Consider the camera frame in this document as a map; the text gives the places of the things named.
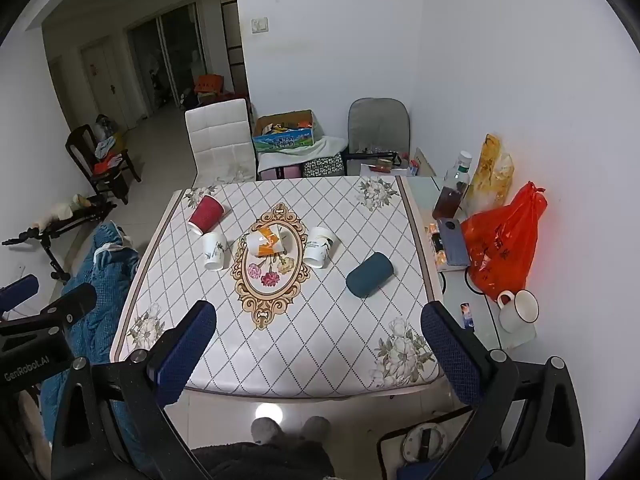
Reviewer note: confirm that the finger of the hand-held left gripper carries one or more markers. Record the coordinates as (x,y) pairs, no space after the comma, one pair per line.
(17,291)
(75,301)

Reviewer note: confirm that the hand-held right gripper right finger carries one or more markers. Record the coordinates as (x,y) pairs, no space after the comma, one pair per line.
(450,355)

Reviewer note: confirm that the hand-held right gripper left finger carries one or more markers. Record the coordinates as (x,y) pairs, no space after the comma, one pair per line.
(184,355)

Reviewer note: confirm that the white cup with plant print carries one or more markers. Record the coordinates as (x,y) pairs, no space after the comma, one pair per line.
(213,252)

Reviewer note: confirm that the teal cup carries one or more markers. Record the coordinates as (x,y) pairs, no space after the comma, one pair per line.
(369,274)

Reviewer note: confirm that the orange and white paper cup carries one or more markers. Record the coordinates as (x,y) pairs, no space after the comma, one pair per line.
(266,244)

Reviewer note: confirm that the red paper cup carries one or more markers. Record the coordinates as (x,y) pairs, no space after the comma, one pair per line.
(205,215)

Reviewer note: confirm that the white cup with green band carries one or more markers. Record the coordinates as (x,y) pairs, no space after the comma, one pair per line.
(318,247)

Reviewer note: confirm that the blue quilted blanket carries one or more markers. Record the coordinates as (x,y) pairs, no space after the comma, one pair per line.
(95,280)

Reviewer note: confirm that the small lighter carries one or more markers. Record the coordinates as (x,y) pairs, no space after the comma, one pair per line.
(466,316)

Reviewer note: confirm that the glass side table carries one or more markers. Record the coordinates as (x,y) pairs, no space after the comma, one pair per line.
(482,312)

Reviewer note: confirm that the black tripod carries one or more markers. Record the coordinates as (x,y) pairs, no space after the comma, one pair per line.
(47,240)

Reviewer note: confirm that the white enamel mug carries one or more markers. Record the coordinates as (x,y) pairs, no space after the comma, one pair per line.
(520,310)

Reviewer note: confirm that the white round scale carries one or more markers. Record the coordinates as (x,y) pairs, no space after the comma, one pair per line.
(424,442)

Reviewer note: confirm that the orange snack packet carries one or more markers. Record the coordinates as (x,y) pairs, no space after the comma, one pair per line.
(436,250)

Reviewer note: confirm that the grey fuzzy slipper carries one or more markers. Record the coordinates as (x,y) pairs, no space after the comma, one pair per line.
(315,430)
(265,431)

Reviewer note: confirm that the grey flat box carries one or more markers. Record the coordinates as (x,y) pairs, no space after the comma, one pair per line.
(454,242)

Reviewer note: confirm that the orange plastic bag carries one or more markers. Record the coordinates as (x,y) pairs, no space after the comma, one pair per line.
(505,245)

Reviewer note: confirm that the floral diamond pattern tablecloth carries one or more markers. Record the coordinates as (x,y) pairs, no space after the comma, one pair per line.
(310,325)

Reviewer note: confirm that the person's dark clothing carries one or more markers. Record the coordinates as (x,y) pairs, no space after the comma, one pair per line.
(265,462)

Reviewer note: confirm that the pile of clothes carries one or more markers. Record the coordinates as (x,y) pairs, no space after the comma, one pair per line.
(107,152)

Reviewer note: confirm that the dark wooden chair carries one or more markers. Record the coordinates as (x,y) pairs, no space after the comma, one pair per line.
(80,147)

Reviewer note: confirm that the clear bottle with brown liquid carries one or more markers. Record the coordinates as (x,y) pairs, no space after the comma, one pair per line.
(450,195)

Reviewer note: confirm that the yellow plastic bag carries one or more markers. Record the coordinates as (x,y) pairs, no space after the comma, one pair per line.
(492,170)

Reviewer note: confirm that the cardboard sheet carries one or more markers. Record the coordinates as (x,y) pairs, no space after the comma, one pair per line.
(424,162)

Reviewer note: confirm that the wooden door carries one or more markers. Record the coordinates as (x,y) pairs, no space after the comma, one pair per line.
(102,85)

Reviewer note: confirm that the white padded chair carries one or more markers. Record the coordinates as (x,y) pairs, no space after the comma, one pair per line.
(220,135)

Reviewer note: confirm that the black and white patterned bag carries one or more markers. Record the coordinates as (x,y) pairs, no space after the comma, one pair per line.
(324,166)

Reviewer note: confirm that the grey cushioned chair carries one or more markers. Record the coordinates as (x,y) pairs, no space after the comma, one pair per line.
(377,127)

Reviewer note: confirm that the printed cardboard box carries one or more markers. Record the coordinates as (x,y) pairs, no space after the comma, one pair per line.
(285,137)

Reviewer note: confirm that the white cloth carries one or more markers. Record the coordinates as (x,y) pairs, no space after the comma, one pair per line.
(327,146)

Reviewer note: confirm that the glass sliding door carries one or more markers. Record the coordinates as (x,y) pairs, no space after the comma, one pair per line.
(165,55)

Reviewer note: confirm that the white wall switch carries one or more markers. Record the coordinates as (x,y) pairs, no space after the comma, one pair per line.
(259,26)

